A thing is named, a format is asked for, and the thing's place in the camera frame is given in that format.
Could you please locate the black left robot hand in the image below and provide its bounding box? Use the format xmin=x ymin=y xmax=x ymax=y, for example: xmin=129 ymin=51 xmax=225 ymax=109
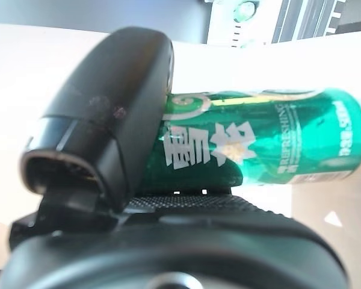
xmin=0 ymin=26 xmax=351 ymax=289

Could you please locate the green beer can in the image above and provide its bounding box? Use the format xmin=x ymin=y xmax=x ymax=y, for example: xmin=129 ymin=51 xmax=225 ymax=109
xmin=141 ymin=87 xmax=361 ymax=189
xmin=233 ymin=0 xmax=258 ymax=23

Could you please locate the white fridge drawer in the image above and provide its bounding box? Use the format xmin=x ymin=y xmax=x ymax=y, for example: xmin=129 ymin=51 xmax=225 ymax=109
xmin=206 ymin=0 xmax=361 ymax=49

